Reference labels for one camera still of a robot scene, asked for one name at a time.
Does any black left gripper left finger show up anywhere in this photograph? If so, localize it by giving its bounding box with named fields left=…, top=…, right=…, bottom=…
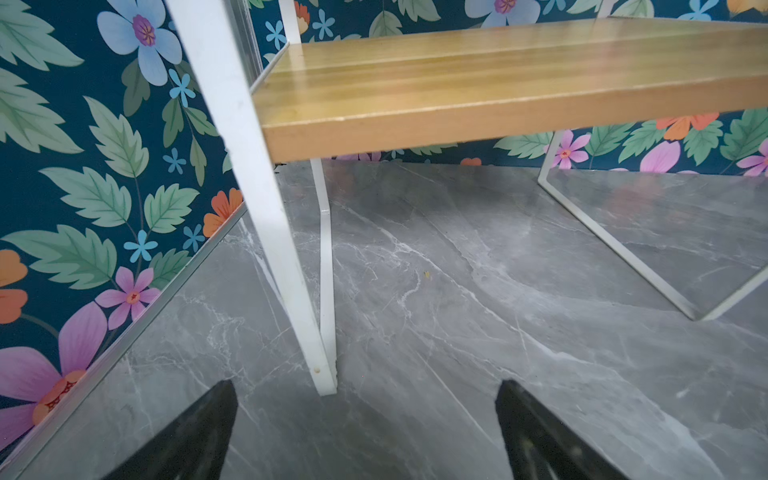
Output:
left=105, top=380, right=238, bottom=480

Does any white metal wooden shelf rack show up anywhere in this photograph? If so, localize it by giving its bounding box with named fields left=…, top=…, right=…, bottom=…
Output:
left=167, top=1, right=767, bottom=396

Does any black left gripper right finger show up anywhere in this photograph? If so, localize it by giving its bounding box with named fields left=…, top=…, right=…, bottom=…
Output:
left=495, top=380, right=627, bottom=480

